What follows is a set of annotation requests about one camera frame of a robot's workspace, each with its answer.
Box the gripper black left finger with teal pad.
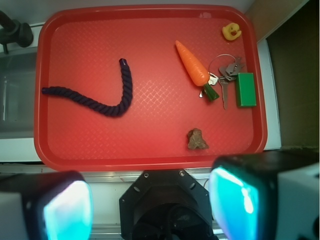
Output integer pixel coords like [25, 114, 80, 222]
[0, 171, 94, 240]

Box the dark purple rope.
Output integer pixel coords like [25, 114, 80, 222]
[41, 58, 133, 119]

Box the black clamp mount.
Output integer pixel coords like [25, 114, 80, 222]
[0, 11, 34, 55]

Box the brown rock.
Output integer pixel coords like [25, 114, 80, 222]
[187, 128, 209, 150]

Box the yellow rubber duck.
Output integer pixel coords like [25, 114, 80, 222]
[222, 22, 242, 41]

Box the orange toy carrot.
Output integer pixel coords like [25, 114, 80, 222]
[175, 40, 220, 102]

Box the clear plastic bin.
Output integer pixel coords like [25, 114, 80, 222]
[0, 47, 37, 139]

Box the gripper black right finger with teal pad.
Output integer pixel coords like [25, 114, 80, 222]
[208, 150, 320, 240]

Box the silver key bunch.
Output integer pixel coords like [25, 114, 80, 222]
[208, 53, 246, 110]

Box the green rectangular block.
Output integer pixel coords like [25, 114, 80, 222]
[235, 72, 257, 108]

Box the red plastic tray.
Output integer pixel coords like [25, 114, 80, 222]
[34, 5, 267, 171]

